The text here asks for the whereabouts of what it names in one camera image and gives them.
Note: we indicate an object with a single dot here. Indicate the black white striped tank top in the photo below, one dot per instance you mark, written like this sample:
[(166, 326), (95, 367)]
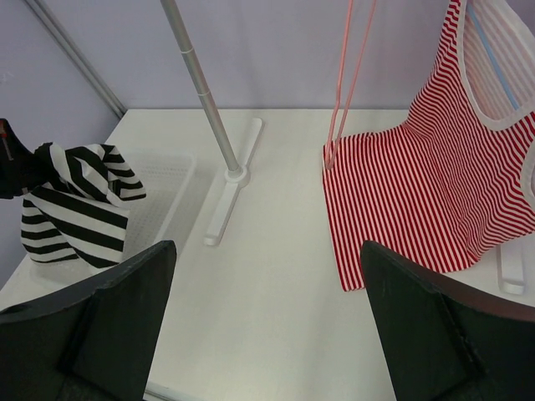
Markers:
[(81, 212)]

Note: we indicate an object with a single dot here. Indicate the clear plastic basket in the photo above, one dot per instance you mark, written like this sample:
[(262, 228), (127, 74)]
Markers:
[(166, 176)]

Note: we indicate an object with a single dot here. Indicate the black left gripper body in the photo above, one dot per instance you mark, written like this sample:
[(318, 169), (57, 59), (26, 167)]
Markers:
[(21, 170)]

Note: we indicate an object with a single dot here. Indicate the blue wire hanger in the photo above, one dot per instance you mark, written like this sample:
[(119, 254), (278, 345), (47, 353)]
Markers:
[(493, 60)]

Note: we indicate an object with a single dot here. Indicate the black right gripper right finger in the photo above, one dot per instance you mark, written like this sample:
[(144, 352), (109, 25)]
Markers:
[(445, 340)]

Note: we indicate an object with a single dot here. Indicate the red white striped tank top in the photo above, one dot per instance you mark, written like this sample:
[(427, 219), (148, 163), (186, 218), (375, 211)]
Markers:
[(455, 179)]

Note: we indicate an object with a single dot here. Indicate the silver white clothes rack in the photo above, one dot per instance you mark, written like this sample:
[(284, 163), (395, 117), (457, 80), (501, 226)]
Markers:
[(510, 262)]

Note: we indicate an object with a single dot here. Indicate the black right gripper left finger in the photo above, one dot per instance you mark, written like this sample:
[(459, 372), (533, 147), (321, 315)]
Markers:
[(93, 340)]

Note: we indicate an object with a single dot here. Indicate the left aluminium frame post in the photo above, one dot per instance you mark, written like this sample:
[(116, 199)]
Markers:
[(61, 37)]

